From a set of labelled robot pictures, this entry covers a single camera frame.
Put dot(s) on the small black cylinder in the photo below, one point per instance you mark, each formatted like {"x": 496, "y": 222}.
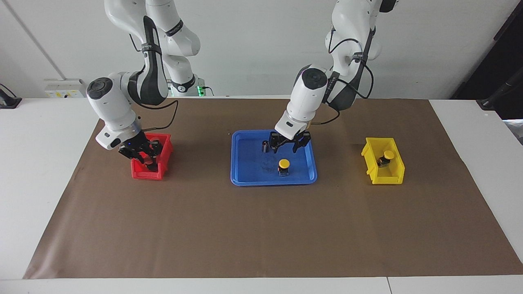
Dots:
{"x": 265, "y": 147}

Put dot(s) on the blue plastic tray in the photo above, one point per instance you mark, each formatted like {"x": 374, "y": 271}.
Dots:
{"x": 249, "y": 163}

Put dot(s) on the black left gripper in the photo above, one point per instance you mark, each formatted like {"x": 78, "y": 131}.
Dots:
{"x": 292, "y": 138}

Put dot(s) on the yellow plastic bin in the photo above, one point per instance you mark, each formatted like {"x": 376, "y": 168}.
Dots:
{"x": 388, "y": 177}

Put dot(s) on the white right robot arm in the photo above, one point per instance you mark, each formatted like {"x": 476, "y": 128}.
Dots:
{"x": 110, "y": 106}

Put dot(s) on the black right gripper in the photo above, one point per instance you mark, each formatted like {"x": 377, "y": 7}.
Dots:
{"x": 132, "y": 149}

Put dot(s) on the brown paper table mat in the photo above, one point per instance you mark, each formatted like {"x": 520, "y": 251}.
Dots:
{"x": 261, "y": 228}

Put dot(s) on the white wall socket box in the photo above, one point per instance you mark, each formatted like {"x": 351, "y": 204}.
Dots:
{"x": 65, "y": 89}

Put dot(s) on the black clamp base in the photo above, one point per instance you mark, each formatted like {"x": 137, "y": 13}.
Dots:
{"x": 10, "y": 103}

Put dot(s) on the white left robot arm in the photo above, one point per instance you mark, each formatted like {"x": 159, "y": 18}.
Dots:
{"x": 308, "y": 94}

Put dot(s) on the grey device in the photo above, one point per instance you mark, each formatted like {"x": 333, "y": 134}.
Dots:
{"x": 515, "y": 130}

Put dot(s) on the yellow push button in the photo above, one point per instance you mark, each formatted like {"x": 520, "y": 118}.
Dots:
{"x": 284, "y": 163}
{"x": 388, "y": 154}

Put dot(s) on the red plastic bin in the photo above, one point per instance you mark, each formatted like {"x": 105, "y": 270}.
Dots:
{"x": 143, "y": 174}

